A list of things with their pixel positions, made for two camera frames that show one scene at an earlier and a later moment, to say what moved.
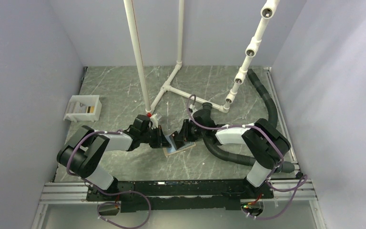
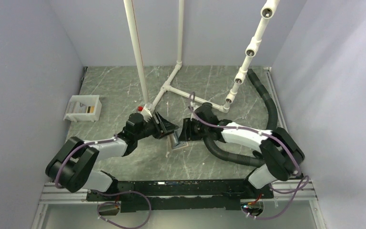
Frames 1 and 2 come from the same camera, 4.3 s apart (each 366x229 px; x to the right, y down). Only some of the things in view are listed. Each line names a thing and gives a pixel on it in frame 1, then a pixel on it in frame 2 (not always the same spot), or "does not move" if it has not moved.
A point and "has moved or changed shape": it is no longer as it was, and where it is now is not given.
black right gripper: [183, 134] does not move
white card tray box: [83, 108] does not move
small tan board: [167, 151] has moved or changed shape
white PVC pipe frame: [267, 14] does not move
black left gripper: [161, 141] to [167, 127]
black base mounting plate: [181, 195] does not move
